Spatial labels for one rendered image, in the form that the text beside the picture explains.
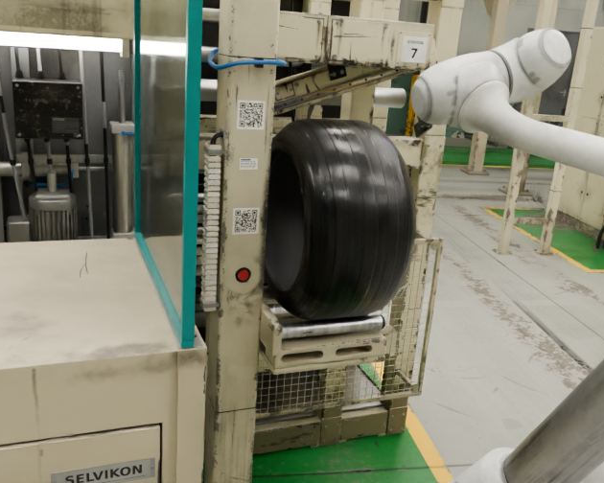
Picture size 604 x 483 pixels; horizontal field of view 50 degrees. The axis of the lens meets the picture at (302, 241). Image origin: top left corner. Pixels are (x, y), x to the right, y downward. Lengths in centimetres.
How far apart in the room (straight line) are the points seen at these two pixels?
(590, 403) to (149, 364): 63
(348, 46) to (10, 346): 144
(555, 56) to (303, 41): 99
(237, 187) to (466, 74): 81
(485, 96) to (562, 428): 54
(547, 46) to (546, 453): 67
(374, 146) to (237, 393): 84
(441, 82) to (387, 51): 103
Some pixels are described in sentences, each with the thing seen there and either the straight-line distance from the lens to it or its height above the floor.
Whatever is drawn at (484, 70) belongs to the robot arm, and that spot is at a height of 169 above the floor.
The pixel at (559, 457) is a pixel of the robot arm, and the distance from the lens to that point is 111.
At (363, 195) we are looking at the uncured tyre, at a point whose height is 133.
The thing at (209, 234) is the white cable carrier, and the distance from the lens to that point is 181.
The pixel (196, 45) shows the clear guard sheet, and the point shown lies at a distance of 88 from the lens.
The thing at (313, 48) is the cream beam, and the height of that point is 168.
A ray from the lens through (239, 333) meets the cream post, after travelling 193.
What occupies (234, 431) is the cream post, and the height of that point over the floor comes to 55.
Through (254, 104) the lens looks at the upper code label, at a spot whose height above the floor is 154.
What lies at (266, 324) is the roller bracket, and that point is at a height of 92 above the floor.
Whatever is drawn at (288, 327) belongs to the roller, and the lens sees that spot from 189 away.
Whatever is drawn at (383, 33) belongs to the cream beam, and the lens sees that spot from 217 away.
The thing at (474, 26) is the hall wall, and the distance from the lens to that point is 1217.
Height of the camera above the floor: 172
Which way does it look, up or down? 18 degrees down
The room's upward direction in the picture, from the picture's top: 4 degrees clockwise
